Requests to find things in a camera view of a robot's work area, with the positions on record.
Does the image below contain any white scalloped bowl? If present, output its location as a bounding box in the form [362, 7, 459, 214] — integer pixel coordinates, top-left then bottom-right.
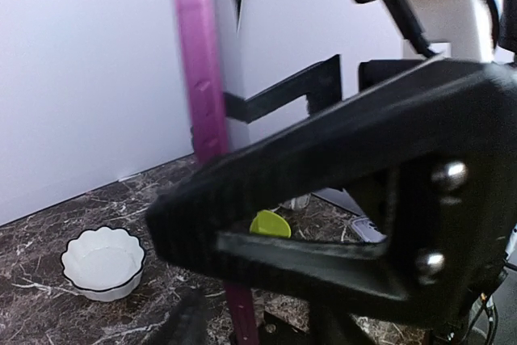
[61, 226, 146, 302]

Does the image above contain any purple smartphone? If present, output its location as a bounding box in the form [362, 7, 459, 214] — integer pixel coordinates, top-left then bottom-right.
[173, 0, 259, 345]

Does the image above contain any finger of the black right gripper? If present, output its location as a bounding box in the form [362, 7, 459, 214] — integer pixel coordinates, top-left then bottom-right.
[224, 55, 342, 123]

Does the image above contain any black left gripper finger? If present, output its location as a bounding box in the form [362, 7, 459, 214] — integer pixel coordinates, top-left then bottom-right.
[142, 289, 208, 345]

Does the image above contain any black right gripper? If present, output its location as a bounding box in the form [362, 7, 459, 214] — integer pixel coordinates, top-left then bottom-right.
[145, 60, 516, 321]

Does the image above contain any white mug yellow inside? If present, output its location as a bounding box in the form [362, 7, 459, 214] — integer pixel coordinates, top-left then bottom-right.
[280, 194, 311, 211]

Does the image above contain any lavender phone case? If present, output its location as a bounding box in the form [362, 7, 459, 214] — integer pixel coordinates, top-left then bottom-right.
[351, 217, 385, 243]

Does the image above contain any green bowl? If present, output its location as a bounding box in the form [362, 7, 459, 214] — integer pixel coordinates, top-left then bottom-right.
[249, 210, 292, 238]

